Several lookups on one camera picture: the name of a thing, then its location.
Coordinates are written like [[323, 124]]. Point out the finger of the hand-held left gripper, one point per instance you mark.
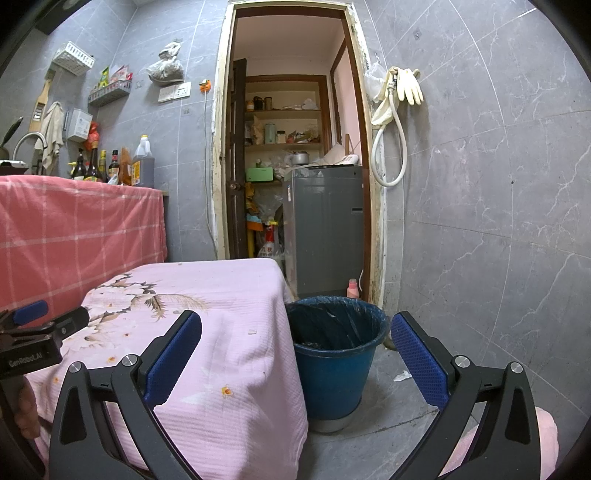
[[69, 319], [30, 311]]

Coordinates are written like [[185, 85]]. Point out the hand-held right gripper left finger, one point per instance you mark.
[[173, 357]]

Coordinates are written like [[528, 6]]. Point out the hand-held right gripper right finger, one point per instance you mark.
[[420, 364]]

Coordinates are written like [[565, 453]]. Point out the blue plastic bucket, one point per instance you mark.
[[332, 378]]

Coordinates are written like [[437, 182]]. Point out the person's left hand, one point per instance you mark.
[[28, 410]]

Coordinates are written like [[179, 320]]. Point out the white paper scrap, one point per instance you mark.
[[401, 376]]

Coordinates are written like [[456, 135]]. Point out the pink floral tablecloth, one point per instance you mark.
[[231, 350]]

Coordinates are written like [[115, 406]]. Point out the red checked cloth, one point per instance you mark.
[[78, 230]]

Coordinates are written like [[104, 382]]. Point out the pink bottle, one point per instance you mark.
[[353, 290]]

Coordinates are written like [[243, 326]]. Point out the person's pink clothing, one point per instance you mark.
[[545, 438]]

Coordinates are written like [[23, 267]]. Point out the dark bottle with yellow label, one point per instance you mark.
[[78, 170]]

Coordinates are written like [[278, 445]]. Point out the tall dark sauce bottle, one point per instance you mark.
[[94, 168]]

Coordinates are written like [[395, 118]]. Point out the slim dark bottle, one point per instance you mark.
[[103, 166]]

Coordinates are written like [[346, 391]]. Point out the orange plastic item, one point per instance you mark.
[[255, 222]]

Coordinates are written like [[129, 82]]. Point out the dark bottle with red label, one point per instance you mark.
[[113, 167]]

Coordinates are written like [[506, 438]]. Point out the grey washing machine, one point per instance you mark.
[[323, 230]]

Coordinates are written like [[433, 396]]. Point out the metal faucet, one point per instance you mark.
[[27, 136]]

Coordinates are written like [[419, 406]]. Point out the hanging beige towel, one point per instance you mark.
[[53, 129]]

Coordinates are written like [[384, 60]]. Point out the red plastic bag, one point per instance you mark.
[[93, 136]]

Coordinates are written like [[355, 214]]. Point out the green box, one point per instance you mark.
[[259, 175]]

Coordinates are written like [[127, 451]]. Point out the white cloth pile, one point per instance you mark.
[[337, 157]]

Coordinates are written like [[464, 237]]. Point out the dark wooden door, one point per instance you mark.
[[238, 138]]

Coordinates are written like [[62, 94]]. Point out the wooden board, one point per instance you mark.
[[347, 145]]

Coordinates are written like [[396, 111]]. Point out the metal pot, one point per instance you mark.
[[300, 158]]

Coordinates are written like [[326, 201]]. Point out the pale green jar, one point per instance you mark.
[[270, 134]]

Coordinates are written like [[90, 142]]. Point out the green yellow packet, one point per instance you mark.
[[105, 77]]

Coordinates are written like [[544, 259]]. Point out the white jar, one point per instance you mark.
[[280, 137]]

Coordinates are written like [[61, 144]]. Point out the red white packet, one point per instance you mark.
[[121, 74]]

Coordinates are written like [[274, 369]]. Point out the white plastic basket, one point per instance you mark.
[[73, 57]]

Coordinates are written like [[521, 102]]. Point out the cream rubber glove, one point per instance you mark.
[[411, 87], [384, 108]]

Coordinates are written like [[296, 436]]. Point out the grey hanging plastic bag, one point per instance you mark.
[[165, 69]]

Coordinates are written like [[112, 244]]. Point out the wooden shelf unit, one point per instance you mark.
[[286, 110]]

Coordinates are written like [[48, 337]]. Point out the clear hanging plastic bag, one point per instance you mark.
[[375, 78]]

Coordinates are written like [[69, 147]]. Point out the white wall box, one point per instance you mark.
[[79, 123]]

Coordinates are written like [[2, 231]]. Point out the wooden door frame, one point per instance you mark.
[[220, 138]]

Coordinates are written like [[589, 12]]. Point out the grey wall rack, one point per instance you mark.
[[108, 94]]

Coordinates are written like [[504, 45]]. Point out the wall switch socket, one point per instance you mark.
[[175, 92]]

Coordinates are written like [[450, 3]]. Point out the orange wall plug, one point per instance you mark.
[[206, 86]]

